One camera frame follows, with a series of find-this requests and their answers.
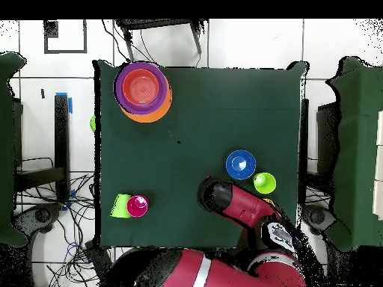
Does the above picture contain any dark green tablecloth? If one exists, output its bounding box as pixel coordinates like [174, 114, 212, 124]
[94, 58, 307, 250]

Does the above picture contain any light green cup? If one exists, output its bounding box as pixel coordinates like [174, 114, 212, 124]
[252, 172, 277, 195]

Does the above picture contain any red cup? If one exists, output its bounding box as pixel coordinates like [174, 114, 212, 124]
[126, 194, 149, 218]

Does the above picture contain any black power adapter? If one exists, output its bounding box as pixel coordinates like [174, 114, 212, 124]
[84, 240, 113, 282]

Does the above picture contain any green cloth side table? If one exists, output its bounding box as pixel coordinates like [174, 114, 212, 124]
[325, 56, 383, 252]
[0, 51, 28, 247]

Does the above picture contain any purple bowl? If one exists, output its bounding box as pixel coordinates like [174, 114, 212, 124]
[113, 61, 169, 117]

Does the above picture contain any small orange-red bowl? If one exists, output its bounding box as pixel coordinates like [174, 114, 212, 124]
[121, 68, 161, 106]

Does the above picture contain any blue tape strip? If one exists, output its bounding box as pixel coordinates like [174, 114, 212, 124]
[55, 91, 73, 114]

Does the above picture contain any black metal frame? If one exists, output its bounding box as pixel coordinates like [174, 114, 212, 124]
[13, 94, 70, 203]
[299, 98, 310, 205]

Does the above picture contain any black chair with legs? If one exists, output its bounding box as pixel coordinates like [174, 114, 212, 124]
[114, 18, 209, 62]

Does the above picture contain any blue bowl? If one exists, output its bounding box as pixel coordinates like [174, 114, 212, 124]
[225, 149, 257, 181]

